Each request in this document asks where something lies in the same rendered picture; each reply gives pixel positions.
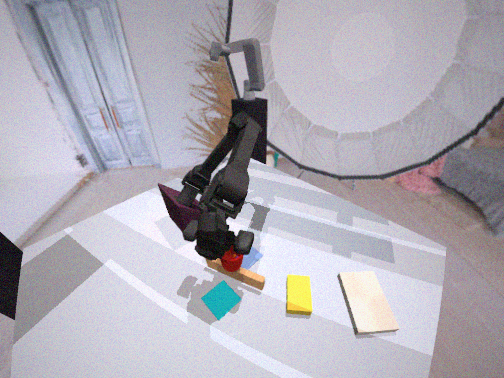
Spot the yellow rectangular block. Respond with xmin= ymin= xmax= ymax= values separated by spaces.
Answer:
xmin=286 ymin=274 xmax=313 ymax=316

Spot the brown wooden block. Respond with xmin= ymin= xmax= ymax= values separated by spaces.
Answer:
xmin=206 ymin=258 xmax=265 ymax=290

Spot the beige flat rectangular slab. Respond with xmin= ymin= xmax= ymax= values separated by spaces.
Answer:
xmin=337 ymin=271 xmax=400 ymax=335

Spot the red cup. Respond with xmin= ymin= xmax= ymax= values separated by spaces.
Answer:
xmin=220 ymin=245 xmax=244 ymax=272

